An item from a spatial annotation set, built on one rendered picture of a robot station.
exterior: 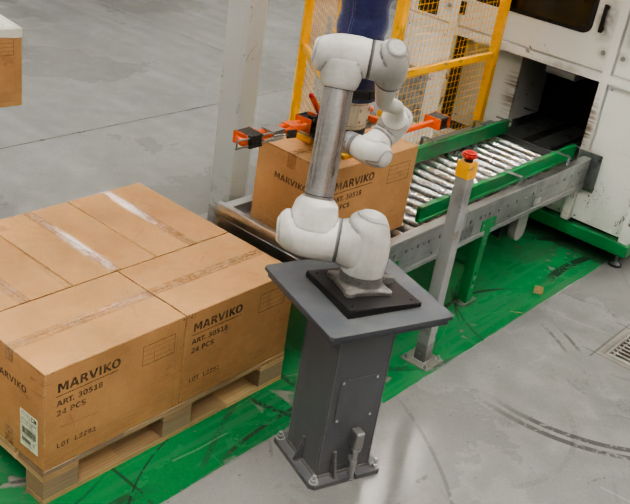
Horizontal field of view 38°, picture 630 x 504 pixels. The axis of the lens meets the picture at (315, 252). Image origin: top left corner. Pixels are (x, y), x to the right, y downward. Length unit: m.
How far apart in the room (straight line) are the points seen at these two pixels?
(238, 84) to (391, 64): 1.92
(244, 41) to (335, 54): 1.78
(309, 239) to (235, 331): 0.68
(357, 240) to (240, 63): 1.95
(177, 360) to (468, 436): 1.28
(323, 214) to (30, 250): 1.24
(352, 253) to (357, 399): 0.58
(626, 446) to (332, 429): 1.40
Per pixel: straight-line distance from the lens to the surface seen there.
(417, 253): 4.22
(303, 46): 5.21
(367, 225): 3.11
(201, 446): 3.65
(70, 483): 3.43
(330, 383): 3.31
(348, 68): 3.08
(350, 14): 3.80
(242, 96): 4.90
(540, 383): 4.45
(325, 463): 3.54
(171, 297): 3.48
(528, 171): 5.19
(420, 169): 5.07
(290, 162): 3.83
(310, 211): 3.10
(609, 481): 4.01
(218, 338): 3.58
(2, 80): 4.94
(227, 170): 5.07
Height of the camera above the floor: 2.33
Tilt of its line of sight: 27 degrees down
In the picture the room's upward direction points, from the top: 9 degrees clockwise
